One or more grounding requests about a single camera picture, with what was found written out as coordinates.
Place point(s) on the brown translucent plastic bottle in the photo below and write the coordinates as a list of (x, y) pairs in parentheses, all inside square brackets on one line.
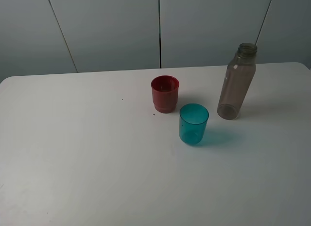
[(238, 77)]

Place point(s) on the teal translucent plastic cup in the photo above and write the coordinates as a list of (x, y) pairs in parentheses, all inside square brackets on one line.
[(192, 123)]

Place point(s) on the red plastic cup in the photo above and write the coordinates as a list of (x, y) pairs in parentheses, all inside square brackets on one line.
[(165, 93)]

